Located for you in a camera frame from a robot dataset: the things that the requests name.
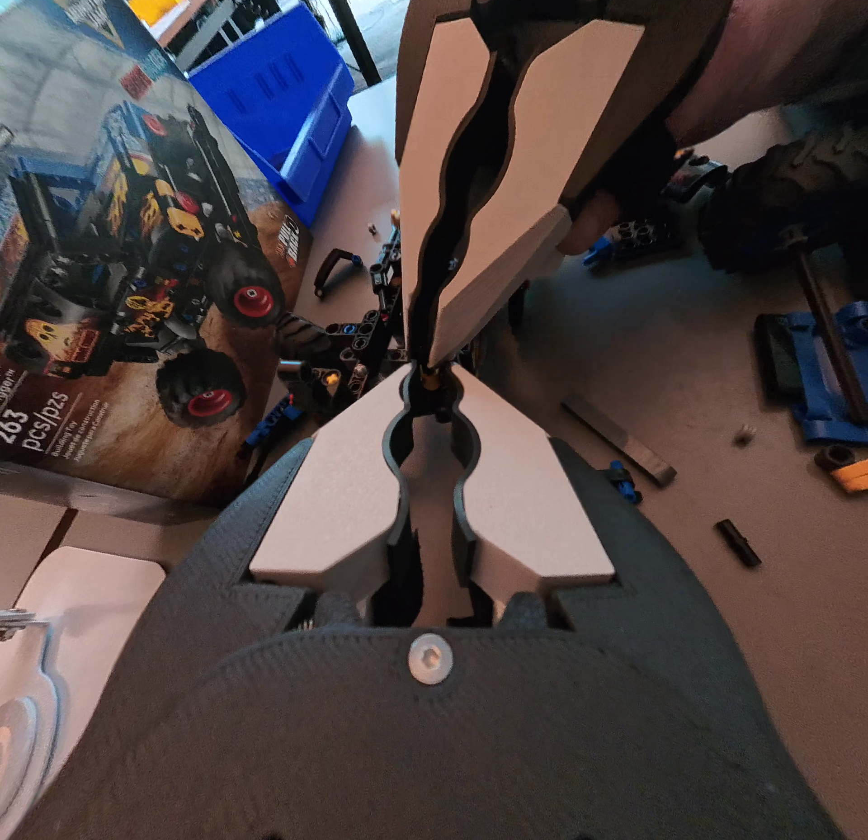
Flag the blue storage bin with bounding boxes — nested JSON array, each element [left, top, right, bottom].
[[189, 2, 357, 229]]

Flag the short black pin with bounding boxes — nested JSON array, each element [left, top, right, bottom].
[[715, 519, 762, 568]]

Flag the toy truck chassis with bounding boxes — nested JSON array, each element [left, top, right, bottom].
[[277, 206, 476, 424]]

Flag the orange block with black pin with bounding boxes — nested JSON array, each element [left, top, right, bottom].
[[814, 443, 868, 494]]

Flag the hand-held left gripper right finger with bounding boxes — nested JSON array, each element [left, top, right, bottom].
[[451, 364, 617, 608]]

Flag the toy truck set box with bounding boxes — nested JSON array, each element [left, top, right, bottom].
[[0, 0, 314, 505]]

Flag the blue body panel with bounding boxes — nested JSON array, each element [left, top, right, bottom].
[[755, 302, 868, 445]]

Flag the black plate with round holes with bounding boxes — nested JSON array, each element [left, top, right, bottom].
[[607, 218, 686, 259]]

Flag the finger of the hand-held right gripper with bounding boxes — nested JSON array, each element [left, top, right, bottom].
[[396, 16, 509, 366], [429, 19, 646, 372]]

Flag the white document stand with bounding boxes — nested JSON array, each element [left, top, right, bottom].
[[0, 547, 167, 840]]

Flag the person's right hand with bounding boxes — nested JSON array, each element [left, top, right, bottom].
[[557, 0, 868, 258]]

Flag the blue beam piece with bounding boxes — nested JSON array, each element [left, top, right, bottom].
[[237, 401, 304, 459]]

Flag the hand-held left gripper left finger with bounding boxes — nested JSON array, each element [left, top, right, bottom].
[[248, 362, 415, 604]]

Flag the black arch piece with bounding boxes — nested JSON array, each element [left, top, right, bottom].
[[313, 249, 363, 300]]

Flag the black metal pole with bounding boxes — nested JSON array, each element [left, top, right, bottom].
[[315, 0, 382, 86]]

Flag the grey desk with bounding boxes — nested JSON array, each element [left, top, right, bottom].
[[0, 80, 868, 840]]

